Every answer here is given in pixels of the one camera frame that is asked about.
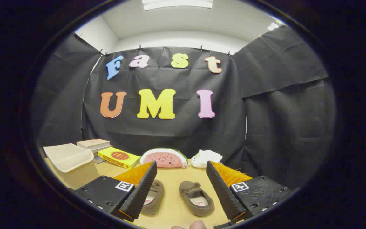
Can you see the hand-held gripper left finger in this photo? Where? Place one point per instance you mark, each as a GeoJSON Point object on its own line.
{"type": "Point", "coordinates": [138, 194]}

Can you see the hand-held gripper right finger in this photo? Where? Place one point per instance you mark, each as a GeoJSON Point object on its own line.
{"type": "Point", "coordinates": [222, 194]}

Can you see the brown fuzzy slipper shoe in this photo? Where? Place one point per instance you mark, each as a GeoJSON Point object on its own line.
{"type": "Point", "coordinates": [196, 203]}
{"type": "Point", "coordinates": [157, 190]}

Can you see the cream fabric storage box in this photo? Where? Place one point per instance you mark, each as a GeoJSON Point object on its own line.
{"type": "Point", "coordinates": [68, 156]}

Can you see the white plush toy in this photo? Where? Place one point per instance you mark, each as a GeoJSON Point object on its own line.
{"type": "Point", "coordinates": [206, 157]}

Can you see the yellow book with red circle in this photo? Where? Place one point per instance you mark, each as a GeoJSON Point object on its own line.
{"type": "Point", "coordinates": [119, 156]}

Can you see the watermelon slice plush toy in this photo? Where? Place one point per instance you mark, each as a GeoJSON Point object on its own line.
{"type": "Point", "coordinates": [164, 158]}

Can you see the blue book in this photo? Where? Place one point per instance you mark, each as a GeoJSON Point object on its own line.
{"type": "Point", "coordinates": [98, 160]}

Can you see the grey book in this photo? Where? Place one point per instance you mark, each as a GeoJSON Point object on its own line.
{"type": "Point", "coordinates": [102, 149]}

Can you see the beige book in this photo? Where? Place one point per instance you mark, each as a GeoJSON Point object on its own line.
{"type": "Point", "coordinates": [93, 143]}

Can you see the small ceiling light panel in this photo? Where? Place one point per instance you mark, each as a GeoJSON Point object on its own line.
{"type": "Point", "coordinates": [273, 26]}

